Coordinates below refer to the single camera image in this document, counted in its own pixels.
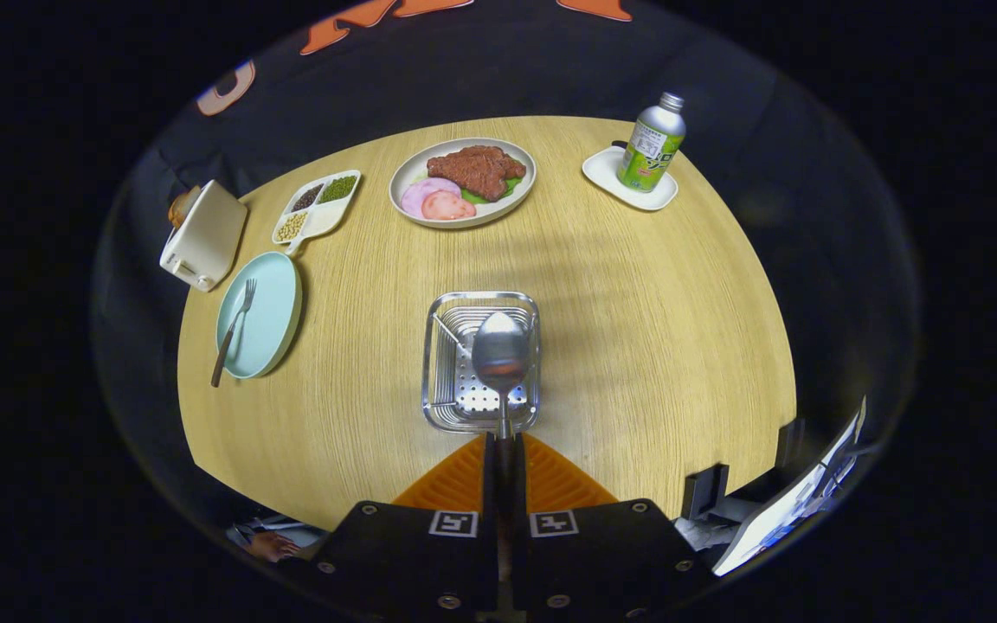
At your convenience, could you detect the silver bottle with green label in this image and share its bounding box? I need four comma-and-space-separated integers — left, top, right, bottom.
616, 92, 687, 193

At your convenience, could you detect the beige plate with steak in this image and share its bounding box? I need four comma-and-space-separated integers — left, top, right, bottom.
389, 138, 537, 229

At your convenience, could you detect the brown steak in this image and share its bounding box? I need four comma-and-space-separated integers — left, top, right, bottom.
426, 145, 527, 202

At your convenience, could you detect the white printed board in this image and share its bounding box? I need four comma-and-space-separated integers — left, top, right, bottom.
712, 398, 868, 577

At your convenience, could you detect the pale pink ham slice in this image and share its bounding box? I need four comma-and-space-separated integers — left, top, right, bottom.
400, 177, 462, 219

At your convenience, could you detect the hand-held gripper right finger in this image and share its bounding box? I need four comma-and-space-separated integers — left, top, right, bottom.
511, 433, 720, 620

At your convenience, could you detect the black bracket stand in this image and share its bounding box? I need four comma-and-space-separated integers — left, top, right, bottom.
682, 464, 730, 520
777, 418, 807, 470

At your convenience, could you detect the metal spoon with brown handle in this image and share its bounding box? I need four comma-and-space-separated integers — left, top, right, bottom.
471, 311, 534, 444

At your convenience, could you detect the white divided snack tray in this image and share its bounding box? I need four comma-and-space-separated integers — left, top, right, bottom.
271, 170, 362, 257

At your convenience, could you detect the small white square tray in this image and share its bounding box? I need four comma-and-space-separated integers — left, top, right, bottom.
582, 145, 679, 212

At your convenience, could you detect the metal wire cutlery basket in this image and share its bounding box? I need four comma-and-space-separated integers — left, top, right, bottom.
421, 291, 543, 434

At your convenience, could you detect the metal fork with brown handle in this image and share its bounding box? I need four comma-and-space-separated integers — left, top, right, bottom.
209, 278, 258, 389

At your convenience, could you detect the reddish ham slice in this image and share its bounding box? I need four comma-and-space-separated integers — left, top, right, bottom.
421, 190, 478, 221

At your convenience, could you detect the green lettuce leaf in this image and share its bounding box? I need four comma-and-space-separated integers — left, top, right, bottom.
462, 177, 524, 206

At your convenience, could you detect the cream toaster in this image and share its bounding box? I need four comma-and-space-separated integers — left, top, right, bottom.
159, 180, 248, 292

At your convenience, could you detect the light blue plate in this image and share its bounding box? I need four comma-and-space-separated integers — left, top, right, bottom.
215, 251, 303, 380

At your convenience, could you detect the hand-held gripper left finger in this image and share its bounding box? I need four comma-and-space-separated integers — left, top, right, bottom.
278, 430, 499, 620

